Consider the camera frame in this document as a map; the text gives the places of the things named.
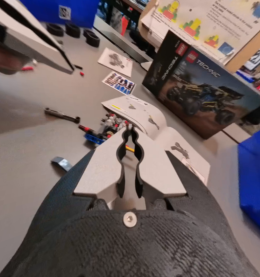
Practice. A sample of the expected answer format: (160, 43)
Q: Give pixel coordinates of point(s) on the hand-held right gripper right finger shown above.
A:
(162, 173)

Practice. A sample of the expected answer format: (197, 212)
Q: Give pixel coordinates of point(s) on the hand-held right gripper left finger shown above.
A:
(97, 173)

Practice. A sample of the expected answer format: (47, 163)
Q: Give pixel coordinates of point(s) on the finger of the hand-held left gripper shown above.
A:
(41, 26)
(23, 36)

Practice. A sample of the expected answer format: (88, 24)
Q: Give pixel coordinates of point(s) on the grey lego chassis assembly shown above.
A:
(112, 125)

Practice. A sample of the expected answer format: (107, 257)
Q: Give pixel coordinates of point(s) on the dark grey lego piece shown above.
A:
(61, 163)

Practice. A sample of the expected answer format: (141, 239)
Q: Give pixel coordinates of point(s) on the red black lego pin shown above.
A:
(85, 128)

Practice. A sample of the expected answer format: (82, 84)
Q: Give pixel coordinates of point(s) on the black lego shock absorber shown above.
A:
(62, 115)

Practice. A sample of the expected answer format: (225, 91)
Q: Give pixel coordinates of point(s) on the lego set box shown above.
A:
(197, 90)

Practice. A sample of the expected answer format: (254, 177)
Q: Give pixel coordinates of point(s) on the person's left hand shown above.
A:
(6, 60)

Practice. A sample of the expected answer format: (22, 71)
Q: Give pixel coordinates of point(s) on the blue storage bin with tag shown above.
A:
(41, 13)

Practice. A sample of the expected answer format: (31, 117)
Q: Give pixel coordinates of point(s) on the open instruction booklet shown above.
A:
(143, 112)

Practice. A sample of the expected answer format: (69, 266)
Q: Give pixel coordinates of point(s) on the small closed instruction booklet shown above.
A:
(114, 62)

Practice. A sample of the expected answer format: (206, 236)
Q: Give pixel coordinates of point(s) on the orange cone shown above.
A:
(124, 26)

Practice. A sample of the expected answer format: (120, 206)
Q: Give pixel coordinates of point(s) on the colourful sticker sheet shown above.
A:
(119, 83)

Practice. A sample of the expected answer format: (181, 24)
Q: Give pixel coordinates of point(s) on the cardboard display board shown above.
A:
(251, 43)

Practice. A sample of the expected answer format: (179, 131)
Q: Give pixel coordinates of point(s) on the printed instruction sheet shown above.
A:
(208, 13)

